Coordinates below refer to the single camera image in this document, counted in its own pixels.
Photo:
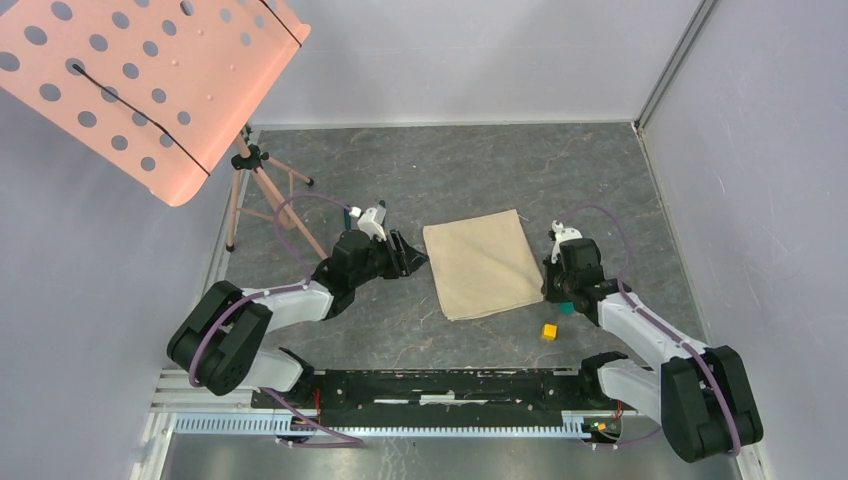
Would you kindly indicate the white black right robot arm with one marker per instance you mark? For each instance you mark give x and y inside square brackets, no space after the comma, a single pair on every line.
[699,395]

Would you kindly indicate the teal cube block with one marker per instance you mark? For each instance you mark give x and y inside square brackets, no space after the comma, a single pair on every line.
[566,307]

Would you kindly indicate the beige cloth napkin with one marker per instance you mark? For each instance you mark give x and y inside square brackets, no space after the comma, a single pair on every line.
[482,266]

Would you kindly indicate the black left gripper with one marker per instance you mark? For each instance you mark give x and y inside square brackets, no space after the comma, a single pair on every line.
[404,260]

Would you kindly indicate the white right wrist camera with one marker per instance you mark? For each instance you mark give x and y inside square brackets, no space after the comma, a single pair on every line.
[559,233]

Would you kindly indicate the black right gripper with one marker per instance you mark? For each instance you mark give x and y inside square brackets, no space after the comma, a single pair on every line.
[551,295]

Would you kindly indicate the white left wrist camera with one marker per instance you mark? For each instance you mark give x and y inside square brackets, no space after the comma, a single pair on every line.
[370,221]

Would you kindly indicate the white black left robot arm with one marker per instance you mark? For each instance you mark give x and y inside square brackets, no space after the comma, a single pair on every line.
[219,342]

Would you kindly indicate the yellow cube block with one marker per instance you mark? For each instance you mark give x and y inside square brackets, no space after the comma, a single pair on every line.
[549,332]

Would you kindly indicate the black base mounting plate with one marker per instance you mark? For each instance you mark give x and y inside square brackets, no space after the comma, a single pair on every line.
[463,398]

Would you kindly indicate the pink perforated music stand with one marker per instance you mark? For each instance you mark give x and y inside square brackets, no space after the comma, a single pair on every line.
[162,89]

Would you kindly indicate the aluminium frame rails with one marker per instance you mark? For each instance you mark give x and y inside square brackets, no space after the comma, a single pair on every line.
[270,413]

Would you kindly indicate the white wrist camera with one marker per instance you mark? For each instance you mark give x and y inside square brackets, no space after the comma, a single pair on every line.
[559,233]
[370,221]

